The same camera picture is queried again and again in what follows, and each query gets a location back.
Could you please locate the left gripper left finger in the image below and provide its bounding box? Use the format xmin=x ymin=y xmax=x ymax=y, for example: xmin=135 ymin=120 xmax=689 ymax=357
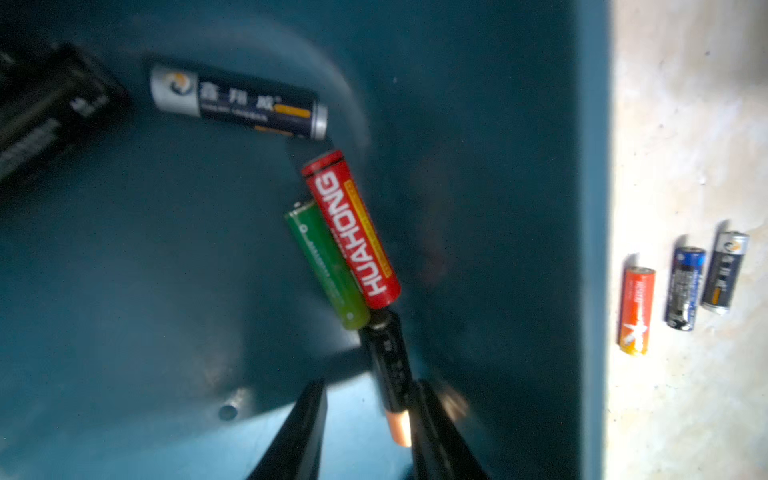
xmin=247 ymin=379 xmax=328 ymax=480

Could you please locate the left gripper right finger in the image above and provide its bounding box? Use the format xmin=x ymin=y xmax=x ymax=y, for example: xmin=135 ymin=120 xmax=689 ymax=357
xmin=409 ymin=380 xmax=489 ymax=479

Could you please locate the teal plastic storage box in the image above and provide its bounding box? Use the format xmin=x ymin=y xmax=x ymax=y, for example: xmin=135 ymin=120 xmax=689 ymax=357
xmin=1 ymin=1 xmax=609 ymax=479

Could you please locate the red orange AAA battery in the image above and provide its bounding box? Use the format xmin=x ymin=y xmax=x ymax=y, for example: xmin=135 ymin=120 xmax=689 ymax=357
xmin=617 ymin=266 xmax=656 ymax=356

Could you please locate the dark blue battery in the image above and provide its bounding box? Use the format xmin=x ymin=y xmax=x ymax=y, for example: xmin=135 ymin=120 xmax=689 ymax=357
xmin=664 ymin=246 xmax=707 ymax=332

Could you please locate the black silver battery row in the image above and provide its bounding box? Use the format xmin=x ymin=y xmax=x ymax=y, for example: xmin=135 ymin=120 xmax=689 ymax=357
xmin=701 ymin=231 xmax=750 ymax=315

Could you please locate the black battery copper end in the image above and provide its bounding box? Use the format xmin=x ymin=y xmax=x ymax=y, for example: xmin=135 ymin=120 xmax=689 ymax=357
xmin=360 ymin=309 xmax=412 ymax=448

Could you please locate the green battery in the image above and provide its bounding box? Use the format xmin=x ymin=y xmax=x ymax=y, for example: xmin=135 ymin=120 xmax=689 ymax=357
xmin=284 ymin=200 xmax=370 ymax=330

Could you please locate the red Huahong battery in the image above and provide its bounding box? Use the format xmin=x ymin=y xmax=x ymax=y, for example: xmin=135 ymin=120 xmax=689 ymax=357
xmin=301 ymin=150 xmax=401 ymax=310

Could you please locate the black gold battery top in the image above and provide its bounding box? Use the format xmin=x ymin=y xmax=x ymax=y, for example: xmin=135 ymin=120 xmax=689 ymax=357
xmin=1 ymin=44 xmax=131 ymax=196

